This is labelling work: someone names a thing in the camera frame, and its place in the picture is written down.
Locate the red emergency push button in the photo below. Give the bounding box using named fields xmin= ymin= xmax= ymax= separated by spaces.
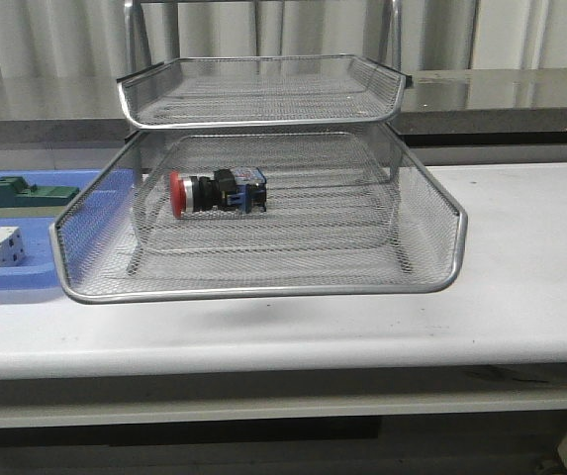
xmin=168 ymin=167 xmax=267 ymax=218

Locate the grey stone counter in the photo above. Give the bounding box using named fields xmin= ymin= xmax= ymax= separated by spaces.
xmin=0 ymin=68 xmax=567 ymax=146

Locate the blue plastic tray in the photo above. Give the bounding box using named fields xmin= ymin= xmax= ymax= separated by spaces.
xmin=0 ymin=168 xmax=134 ymax=290

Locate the green electrical module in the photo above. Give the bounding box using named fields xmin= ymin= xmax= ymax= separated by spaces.
xmin=0 ymin=176 xmax=80 ymax=219

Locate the grey curtain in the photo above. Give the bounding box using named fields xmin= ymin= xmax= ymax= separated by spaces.
xmin=0 ymin=1 xmax=567 ymax=79

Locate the grey metal rack frame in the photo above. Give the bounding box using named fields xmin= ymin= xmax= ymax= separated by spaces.
xmin=123 ymin=0 xmax=416 ymax=276

